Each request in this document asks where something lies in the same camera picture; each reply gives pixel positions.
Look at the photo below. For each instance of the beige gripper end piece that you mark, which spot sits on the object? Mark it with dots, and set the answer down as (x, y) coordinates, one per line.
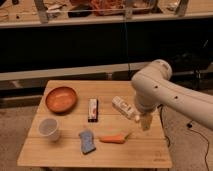
(146, 121)

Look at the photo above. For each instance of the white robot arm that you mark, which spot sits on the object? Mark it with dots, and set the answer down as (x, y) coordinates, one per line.
(152, 87)

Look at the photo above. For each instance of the orange carrot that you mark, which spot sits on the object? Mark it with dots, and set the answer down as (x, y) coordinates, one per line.
(117, 139)

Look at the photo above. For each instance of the blue sponge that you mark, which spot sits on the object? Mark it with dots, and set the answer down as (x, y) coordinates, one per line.
(87, 143)

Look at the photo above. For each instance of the wooden table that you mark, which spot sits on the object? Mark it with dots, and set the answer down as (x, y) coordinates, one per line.
(142, 149)

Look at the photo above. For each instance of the orange wooden bowl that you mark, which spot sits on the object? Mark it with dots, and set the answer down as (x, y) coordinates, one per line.
(61, 99)

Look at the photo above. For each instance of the translucent plastic cup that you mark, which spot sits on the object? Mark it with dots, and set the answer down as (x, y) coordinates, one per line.
(49, 128)

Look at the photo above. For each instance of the long shelf bench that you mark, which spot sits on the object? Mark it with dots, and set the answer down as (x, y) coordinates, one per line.
(41, 13)

